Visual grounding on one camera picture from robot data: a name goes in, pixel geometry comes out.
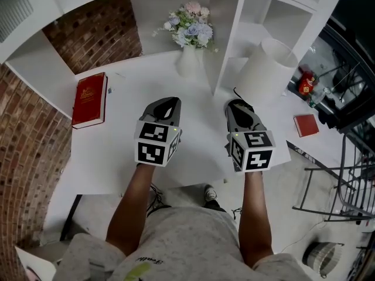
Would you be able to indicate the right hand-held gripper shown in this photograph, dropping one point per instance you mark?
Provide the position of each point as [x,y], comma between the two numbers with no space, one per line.
[255,154]

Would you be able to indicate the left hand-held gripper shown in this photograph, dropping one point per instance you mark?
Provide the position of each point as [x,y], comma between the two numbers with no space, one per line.
[152,145]

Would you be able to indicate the white shade table lamp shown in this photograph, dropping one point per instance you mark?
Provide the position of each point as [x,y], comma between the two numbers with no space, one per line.
[263,72]

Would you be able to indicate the person's right forearm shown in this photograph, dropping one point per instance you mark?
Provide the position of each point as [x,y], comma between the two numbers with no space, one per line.
[255,215]

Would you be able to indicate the person's left forearm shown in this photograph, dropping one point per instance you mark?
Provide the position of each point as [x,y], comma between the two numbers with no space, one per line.
[129,209]

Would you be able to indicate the white desk with shelves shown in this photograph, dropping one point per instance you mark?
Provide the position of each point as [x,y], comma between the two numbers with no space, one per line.
[123,113]

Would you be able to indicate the white desk shelf unit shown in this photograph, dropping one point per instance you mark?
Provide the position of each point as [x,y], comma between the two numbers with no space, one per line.
[281,16]

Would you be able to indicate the thin red book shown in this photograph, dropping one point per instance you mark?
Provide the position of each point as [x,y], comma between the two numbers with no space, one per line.
[306,125]

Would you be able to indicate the person's white shoe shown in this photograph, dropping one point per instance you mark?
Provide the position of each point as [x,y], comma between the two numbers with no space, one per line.
[210,192]

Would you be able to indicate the black metal chair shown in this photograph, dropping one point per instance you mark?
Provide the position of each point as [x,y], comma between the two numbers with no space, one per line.
[306,189]

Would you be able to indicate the person's black trouser leg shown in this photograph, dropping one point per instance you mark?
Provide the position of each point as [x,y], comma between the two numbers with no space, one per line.
[214,206]

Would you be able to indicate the thick red hardcover book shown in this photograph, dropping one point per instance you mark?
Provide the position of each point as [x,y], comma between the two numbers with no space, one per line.
[89,99]

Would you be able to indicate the clear plastic water bottle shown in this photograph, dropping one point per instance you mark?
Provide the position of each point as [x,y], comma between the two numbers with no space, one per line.
[317,98]

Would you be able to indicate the red bottle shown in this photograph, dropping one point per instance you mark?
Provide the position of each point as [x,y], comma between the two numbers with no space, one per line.
[307,84]

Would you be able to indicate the white vase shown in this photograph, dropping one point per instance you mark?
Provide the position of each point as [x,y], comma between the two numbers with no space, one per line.
[187,61]

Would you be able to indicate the person's grey speckled t-shirt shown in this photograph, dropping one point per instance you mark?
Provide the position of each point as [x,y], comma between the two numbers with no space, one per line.
[187,244]

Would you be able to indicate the woven grey basket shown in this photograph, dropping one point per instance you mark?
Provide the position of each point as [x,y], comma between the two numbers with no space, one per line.
[322,256]

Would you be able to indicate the pastel flower bouquet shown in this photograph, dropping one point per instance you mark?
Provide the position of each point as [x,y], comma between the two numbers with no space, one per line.
[192,28]

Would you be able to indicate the white board with pink print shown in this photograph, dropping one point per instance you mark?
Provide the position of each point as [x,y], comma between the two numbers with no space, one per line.
[35,265]

